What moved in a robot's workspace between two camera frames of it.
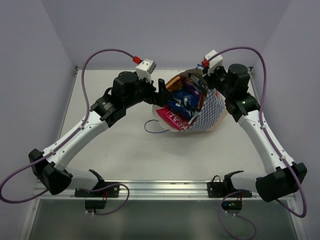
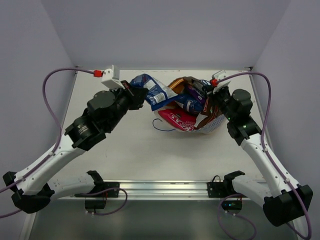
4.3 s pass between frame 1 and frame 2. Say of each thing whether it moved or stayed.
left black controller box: stayed
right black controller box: stayed
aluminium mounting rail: stayed
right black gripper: moved
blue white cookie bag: moved
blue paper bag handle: moved
